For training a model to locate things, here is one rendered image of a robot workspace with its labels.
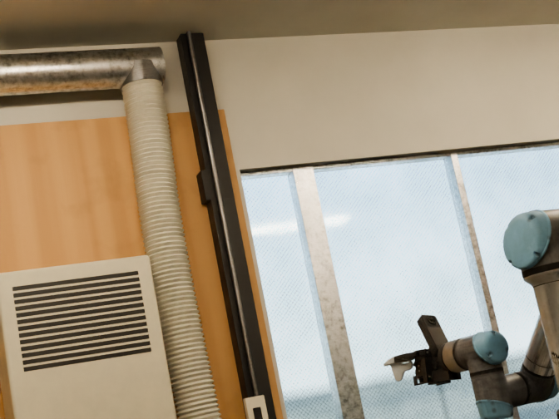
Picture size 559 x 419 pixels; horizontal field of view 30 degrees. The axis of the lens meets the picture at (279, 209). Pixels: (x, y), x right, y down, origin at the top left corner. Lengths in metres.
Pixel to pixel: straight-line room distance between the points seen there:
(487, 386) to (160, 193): 1.79
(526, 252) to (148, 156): 1.98
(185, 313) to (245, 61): 1.13
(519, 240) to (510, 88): 2.65
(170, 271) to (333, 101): 1.10
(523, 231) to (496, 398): 0.40
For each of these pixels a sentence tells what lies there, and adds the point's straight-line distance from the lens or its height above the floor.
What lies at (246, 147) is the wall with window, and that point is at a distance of 4.14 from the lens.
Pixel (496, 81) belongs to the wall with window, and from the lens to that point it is 4.76.
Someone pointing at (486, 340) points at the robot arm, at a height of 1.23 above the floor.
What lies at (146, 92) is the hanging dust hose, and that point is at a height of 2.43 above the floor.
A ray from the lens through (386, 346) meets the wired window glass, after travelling 4.24.
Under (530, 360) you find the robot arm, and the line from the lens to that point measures 2.42.
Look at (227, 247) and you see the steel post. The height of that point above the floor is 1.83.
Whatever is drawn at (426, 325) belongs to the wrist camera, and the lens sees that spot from 2.51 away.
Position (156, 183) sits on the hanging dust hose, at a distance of 3.80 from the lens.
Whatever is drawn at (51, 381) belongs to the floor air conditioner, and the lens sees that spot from 3.48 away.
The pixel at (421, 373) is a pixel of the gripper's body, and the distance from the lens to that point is 2.53.
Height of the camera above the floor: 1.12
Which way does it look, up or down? 12 degrees up
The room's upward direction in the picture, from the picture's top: 11 degrees counter-clockwise
